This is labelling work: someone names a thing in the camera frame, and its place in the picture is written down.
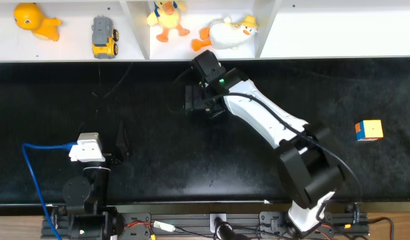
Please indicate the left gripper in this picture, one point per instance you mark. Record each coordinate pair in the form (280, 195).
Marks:
(113, 159)

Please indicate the grey and yellow toy truck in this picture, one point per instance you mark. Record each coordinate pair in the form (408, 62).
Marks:
(103, 36)

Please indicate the yellow rubber duck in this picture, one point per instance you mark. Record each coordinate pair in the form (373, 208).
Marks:
(28, 16)

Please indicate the many-coloured puzzle cube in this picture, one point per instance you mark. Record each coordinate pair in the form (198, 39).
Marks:
(371, 130)

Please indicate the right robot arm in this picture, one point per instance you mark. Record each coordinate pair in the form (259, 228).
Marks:
(258, 113)

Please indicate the yellow plush duck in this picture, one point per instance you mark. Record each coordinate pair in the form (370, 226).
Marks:
(168, 18)

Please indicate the white plush duck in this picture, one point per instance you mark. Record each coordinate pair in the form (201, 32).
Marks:
(224, 35)

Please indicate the white shelf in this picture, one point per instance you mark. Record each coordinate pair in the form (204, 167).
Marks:
(324, 36)

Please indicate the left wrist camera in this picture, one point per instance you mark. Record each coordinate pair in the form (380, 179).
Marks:
(88, 146)

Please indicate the mounting rail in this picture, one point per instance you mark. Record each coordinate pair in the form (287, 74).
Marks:
(198, 223)

